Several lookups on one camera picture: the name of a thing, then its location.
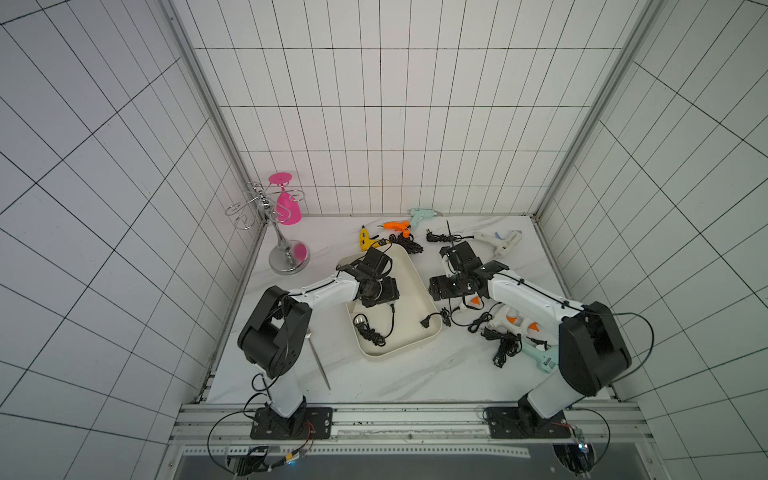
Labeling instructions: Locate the white glue gun orange trigger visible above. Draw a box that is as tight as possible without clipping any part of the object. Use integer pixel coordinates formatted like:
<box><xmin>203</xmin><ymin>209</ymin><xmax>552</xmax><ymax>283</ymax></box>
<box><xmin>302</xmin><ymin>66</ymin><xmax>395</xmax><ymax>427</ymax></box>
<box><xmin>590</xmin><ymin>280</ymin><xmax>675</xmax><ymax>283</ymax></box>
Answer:
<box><xmin>441</xmin><ymin>255</ymin><xmax>485</xmax><ymax>314</ymax></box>

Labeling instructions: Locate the small mint glue gun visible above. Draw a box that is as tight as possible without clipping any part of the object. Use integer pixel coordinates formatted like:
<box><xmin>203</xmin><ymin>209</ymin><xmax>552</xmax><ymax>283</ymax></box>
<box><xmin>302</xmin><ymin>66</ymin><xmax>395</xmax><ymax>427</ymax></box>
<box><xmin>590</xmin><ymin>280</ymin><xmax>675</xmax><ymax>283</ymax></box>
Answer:
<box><xmin>409</xmin><ymin>208</ymin><xmax>442</xmax><ymax>230</ymax></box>

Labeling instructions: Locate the yellow glue gun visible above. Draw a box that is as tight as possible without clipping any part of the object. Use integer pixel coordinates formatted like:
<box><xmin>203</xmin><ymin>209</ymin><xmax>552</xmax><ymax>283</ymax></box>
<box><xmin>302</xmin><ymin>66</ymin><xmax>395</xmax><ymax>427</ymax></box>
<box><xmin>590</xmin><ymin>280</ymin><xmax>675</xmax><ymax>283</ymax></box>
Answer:
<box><xmin>359</xmin><ymin>226</ymin><xmax>380</xmax><ymax>252</ymax></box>

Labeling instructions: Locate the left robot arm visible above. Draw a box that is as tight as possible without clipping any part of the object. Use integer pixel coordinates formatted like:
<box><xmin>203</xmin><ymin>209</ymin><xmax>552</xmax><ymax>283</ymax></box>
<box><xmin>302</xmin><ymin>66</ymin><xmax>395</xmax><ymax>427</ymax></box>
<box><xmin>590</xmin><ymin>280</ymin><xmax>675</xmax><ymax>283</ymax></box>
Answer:
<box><xmin>237</xmin><ymin>249</ymin><xmax>399</xmax><ymax>430</ymax></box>

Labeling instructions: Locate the cream storage tray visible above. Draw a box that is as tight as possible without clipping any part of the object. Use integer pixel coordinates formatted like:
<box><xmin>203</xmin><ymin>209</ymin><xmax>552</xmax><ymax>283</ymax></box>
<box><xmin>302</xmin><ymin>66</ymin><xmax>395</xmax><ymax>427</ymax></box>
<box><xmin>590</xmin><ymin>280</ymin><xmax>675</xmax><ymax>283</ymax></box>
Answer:
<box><xmin>345</xmin><ymin>245</ymin><xmax>442</xmax><ymax>360</ymax></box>

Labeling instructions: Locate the chrome cup rack stand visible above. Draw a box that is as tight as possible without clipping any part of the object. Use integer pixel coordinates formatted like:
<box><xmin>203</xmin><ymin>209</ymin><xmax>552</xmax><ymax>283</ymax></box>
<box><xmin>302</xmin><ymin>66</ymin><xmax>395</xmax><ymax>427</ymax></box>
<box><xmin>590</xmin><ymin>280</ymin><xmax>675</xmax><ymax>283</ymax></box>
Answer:
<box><xmin>225</xmin><ymin>180</ymin><xmax>310</xmax><ymax>275</ymax></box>

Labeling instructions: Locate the dirty white Greeler glue gun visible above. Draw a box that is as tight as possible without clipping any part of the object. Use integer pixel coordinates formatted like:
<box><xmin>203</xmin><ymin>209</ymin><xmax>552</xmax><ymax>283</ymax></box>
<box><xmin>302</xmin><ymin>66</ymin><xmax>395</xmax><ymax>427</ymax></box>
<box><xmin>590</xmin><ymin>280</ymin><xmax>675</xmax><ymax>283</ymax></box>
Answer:
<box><xmin>425</xmin><ymin>229</ymin><xmax>524</xmax><ymax>260</ymax></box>

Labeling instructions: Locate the metal fork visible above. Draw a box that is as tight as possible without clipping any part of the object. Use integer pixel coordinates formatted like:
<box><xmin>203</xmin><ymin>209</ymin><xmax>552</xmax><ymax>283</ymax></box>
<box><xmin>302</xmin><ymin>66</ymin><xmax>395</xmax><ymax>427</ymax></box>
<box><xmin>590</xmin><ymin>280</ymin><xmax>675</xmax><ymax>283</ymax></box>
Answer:
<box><xmin>306</xmin><ymin>331</ymin><xmax>332</xmax><ymax>391</ymax></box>

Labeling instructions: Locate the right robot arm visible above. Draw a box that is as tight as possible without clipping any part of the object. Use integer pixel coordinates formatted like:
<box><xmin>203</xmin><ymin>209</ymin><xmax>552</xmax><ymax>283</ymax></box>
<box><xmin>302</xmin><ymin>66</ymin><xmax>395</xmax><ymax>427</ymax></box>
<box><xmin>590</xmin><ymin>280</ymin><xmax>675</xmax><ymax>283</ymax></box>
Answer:
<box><xmin>428</xmin><ymin>241</ymin><xmax>632</xmax><ymax>432</ymax></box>

